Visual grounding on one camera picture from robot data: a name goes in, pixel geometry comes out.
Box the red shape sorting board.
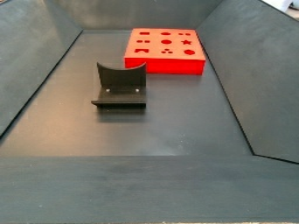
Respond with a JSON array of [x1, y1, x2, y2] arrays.
[[123, 28, 205, 75]]

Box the black curved fixture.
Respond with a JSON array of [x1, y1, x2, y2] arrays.
[[90, 64, 146, 108]]

